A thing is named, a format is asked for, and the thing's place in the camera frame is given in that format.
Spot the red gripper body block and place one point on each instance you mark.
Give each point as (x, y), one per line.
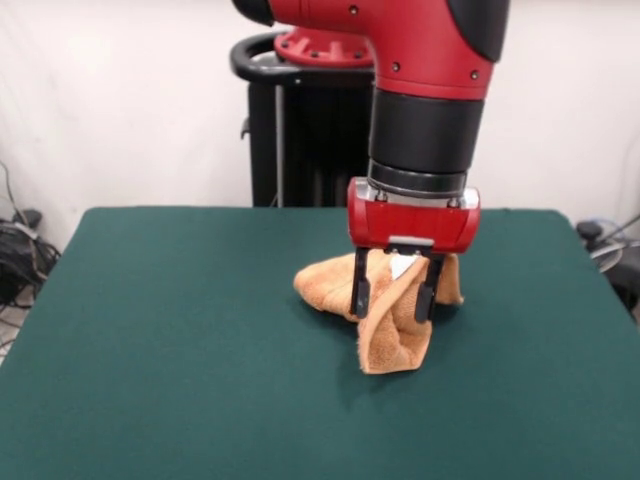
(410, 225)

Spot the grey chair base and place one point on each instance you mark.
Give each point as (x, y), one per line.
(607, 255)

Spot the tan terry towel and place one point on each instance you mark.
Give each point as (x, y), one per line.
(385, 345)

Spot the dark green table cloth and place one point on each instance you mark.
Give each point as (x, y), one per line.
(150, 350)

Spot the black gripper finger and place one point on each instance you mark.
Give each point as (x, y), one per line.
(425, 305)
(360, 295)

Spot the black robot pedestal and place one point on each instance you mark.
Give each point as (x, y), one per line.
(300, 150)

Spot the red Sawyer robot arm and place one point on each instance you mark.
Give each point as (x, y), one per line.
(425, 50)

